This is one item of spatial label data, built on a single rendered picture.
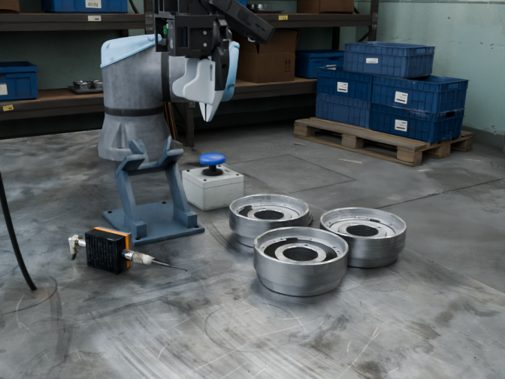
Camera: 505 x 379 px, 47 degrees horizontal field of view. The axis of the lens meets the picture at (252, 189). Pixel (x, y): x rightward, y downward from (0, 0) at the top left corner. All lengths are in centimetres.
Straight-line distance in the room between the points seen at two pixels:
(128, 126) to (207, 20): 39
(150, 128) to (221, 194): 32
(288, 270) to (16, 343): 27
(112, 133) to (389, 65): 353
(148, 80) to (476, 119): 426
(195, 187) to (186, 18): 25
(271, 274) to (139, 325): 15
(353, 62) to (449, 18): 102
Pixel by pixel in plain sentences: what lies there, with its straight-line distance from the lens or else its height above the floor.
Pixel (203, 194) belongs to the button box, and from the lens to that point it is 85.
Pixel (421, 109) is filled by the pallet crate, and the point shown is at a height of 38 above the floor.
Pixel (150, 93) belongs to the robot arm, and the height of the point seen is 93.
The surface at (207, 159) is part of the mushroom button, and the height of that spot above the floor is 87.
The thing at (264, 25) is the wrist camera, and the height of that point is 106.
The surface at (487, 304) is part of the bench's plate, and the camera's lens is 66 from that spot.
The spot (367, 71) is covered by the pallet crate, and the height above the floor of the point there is 59.
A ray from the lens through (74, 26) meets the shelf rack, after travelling 411.
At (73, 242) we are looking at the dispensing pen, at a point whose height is 82.
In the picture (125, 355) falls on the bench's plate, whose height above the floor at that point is 80.
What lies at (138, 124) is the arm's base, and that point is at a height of 87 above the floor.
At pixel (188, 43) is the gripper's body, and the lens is 80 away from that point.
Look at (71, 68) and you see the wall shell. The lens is 473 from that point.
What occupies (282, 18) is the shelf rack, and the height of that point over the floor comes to 97.
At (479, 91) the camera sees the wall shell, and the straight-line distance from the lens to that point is 515.
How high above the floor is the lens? 110
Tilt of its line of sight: 18 degrees down
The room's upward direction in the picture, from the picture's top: 1 degrees clockwise
